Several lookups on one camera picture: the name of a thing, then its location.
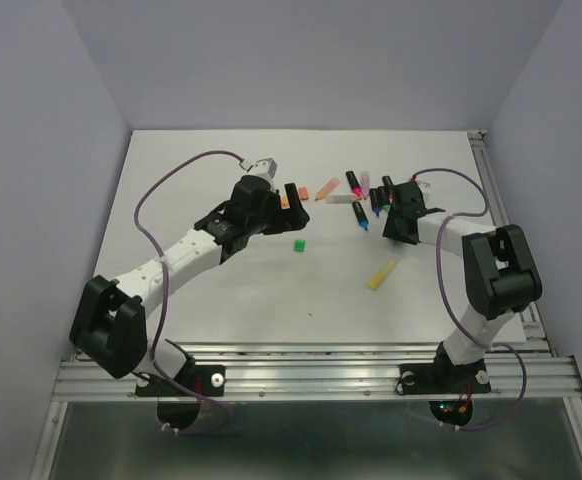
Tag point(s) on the pastel yellow highlighter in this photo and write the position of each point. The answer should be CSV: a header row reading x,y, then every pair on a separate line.
x,y
381,275

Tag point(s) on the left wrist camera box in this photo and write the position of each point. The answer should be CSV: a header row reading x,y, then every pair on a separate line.
x,y
265,169

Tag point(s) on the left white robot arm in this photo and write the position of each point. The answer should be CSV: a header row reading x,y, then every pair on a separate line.
x,y
110,322

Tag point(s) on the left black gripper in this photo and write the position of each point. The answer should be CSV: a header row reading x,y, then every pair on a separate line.
x,y
287,220

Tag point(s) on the aluminium front rail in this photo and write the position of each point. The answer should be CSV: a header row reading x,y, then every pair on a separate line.
x,y
367,372

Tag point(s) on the orange black highlighter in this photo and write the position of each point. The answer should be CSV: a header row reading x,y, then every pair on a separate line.
x,y
388,186

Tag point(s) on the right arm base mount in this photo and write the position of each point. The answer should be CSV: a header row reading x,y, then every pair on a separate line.
x,y
450,394

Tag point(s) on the green pen cap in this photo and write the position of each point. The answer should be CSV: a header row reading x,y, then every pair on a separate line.
x,y
299,246

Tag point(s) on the clear orange-tip highlighter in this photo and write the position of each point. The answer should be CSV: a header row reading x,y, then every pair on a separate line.
x,y
342,199

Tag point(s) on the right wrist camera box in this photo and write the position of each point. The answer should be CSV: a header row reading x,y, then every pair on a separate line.
x,y
424,186

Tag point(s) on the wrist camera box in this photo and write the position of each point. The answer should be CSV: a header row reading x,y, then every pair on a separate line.
x,y
424,186
265,169

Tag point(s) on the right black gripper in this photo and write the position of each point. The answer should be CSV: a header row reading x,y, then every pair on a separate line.
x,y
390,230

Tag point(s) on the pastel lilac highlighter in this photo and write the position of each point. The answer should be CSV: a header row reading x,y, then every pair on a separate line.
x,y
364,184

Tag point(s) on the pastel orange highlighter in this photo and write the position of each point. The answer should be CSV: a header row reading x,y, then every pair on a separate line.
x,y
327,189

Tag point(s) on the pink black highlighter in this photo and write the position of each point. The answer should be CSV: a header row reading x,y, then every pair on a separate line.
x,y
354,184

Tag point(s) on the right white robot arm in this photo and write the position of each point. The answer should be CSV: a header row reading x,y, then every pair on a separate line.
x,y
446,233

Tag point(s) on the aluminium right rail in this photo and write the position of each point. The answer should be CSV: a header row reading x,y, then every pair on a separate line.
x,y
503,279

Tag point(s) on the aluminium rail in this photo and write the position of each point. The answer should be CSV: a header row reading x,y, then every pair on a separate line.
x,y
503,279
367,372

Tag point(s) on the purple black highlighter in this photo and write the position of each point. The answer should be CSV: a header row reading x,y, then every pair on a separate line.
x,y
376,205

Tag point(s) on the blue black highlighter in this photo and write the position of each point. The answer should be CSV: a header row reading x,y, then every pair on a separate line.
x,y
360,215

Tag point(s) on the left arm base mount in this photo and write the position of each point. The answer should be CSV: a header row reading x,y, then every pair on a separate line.
x,y
173,372

